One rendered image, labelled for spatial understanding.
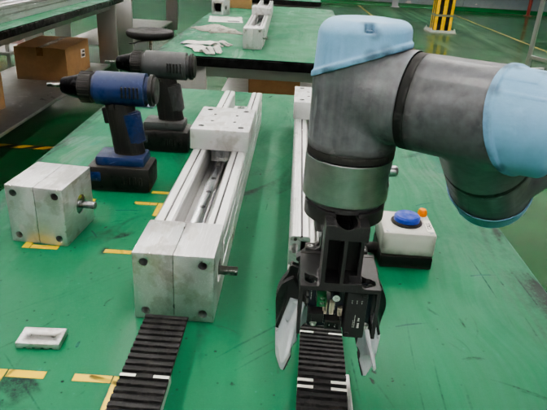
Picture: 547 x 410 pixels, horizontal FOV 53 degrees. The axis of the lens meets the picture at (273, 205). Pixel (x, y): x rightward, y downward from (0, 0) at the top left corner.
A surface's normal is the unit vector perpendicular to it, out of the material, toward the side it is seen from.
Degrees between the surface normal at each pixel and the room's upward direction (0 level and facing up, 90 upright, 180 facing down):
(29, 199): 90
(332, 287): 90
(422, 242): 90
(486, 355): 0
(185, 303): 90
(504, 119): 77
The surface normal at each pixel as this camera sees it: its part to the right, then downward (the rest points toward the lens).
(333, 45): -0.73, 0.21
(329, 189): -0.48, 0.35
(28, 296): 0.06, -0.91
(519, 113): -0.44, -0.04
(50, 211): -0.12, 0.41
